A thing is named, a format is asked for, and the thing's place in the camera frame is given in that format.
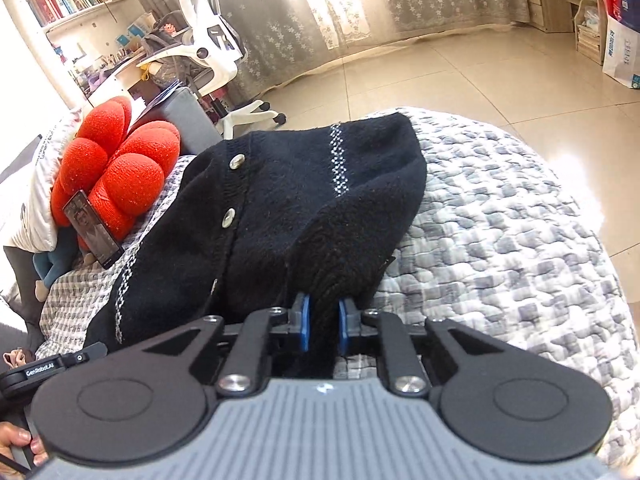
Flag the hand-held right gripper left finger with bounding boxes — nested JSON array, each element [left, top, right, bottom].
[[140, 293, 313, 397]]

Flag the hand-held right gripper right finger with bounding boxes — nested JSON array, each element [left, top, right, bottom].
[[338, 297, 501, 397]]

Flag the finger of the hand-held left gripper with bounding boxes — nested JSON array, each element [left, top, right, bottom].
[[0, 342, 109, 398]]

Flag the black knit cardigan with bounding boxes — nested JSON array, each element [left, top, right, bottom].
[[87, 112, 428, 379]]

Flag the grey clothes on chair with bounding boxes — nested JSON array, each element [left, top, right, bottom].
[[142, 10, 202, 87]]

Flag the person's left hand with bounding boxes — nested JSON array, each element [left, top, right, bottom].
[[0, 421, 49, 467]]

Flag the dark grey throw pillow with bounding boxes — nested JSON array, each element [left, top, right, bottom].
[[2, 245, 42, 322]]

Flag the blue plush doll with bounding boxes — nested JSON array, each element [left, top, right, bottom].
[[32, 232, 97, 304]]

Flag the black smartphone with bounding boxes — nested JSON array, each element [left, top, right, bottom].
[[62, 189, 126, 270]]

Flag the grey checkered blanket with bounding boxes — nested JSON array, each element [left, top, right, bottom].
[[39, 106, 629, 467]]

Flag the white printed pillow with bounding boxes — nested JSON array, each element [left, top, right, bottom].
[[2, 107, 85, 254]]

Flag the red flower cushion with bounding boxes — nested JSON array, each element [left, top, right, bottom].
[[50, 96, 182, 242]]

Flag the grey sofa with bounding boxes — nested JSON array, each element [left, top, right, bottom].
[[0, 87, 224, 352]]

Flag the dark blue booklet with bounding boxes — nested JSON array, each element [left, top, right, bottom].
[[142, 82, 184, 111]]

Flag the white office chair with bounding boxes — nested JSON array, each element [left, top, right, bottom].
[[136, 0, 289, 139]]

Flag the white desk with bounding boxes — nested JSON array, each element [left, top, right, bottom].
[[45, 7, 197, 107]]

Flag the grey floral curtain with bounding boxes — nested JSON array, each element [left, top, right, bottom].
[[122, 0, 532, 107]]

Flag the white paper bag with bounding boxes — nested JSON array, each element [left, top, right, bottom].
[[602, 14, 640, 92]]

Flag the small wooden shelf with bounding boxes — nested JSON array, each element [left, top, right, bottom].
[[557, 0, 619, 67]]

